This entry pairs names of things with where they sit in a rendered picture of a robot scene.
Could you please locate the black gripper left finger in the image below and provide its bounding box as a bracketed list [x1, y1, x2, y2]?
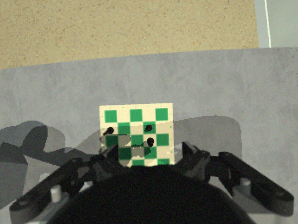
[9, 145, 134, 224]

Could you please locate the green and cream chessboard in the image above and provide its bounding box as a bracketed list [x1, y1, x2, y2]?
[100, 103, 174, 167]

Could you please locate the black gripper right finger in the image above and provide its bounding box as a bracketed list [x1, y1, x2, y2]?
[163, 142, 294, 224]

